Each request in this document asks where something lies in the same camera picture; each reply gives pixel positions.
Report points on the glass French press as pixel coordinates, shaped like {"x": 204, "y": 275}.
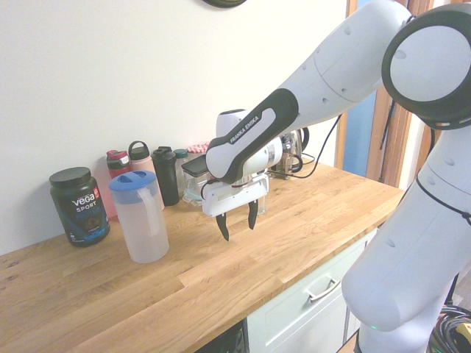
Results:
{"x": 283, "y": 170}

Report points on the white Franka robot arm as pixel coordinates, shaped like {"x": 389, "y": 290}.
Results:
{"x": 331, "y": 73}

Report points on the white cabinet drawer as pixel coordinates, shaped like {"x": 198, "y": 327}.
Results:
{"x": 294, "y": 323}

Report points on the chrome electric kettle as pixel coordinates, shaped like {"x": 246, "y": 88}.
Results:
{"x": 294, "y": 147}

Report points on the wooden door frame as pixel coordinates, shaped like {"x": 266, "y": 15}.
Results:
{"x": 395, "y": 154}

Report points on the black round wall object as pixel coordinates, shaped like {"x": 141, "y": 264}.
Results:
{"x": 224, "y": 2}

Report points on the black dishwasher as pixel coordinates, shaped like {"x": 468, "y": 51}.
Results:
{"x": 228, "y": 340}

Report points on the clear drinking glass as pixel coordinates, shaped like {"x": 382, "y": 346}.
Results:
{"x": 263, "y": 206}

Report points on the black shaker bottle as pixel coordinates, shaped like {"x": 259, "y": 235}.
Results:
{"x": 167, "y": 180}

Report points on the glass container with teal lid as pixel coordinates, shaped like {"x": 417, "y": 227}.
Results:
{"x": 193, "y": 200}

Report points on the black Vega protein tub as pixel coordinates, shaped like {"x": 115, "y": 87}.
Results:
{"x": 79, "y": 206}

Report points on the jar with red checked lid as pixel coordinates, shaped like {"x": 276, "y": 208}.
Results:
{"x": 197, "y": 149}

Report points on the clear pitcher with blue lid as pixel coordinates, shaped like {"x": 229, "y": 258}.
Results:
{"x": 143, "y": 235}

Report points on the glass jar with green lid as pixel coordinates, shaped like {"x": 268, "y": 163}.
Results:
{"x": 181, "y": 158}

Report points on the clear container with black lid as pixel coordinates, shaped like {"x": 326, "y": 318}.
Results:
{"x": 195, "y": 167}

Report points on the pink bottle with black cap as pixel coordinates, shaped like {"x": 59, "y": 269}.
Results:
{"x": 140, "y": 158}

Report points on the red water bottle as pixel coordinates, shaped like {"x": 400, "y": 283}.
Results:
{"x": 117, "y": 162}

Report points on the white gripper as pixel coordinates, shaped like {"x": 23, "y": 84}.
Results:
{"x": 235, "y": 196}

